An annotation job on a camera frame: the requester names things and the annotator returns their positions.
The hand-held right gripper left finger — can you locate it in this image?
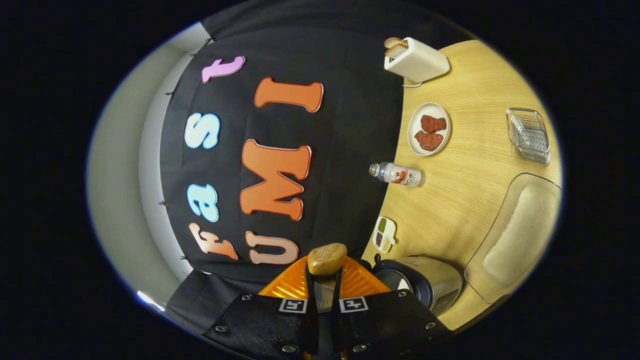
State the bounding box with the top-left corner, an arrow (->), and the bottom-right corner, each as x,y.
202,256 -> 320,360

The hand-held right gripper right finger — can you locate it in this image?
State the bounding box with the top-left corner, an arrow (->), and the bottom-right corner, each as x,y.
330,256 -> 453,360

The wooden spoon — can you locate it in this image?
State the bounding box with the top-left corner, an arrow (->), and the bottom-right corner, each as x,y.
307,243 -> 348,313

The dark grey rice cooker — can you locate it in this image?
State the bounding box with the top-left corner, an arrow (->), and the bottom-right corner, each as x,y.
372,255 -> 463,317

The metal wire chopstick holder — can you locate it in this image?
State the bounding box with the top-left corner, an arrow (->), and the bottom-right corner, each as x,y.
506,107 -> 551,164

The white divided condiment dish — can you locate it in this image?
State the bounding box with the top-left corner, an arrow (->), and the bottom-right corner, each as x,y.
372,216 -> 397,254

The clear drink bottle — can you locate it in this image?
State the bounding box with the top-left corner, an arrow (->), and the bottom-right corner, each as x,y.
369,162 -> 423,187

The clear plastic container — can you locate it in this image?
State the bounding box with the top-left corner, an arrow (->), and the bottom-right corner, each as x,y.
464,172 -> 563,305

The red meat piece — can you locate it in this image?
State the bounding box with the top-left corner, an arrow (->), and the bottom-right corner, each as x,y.
420,114 -> 447,133
414,130 -> 445,152

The white round plate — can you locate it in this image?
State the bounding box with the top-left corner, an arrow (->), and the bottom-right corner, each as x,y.
407,102 -> 452,157

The white toaster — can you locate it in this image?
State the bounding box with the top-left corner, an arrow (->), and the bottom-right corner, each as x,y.
383,37 -> 451,84

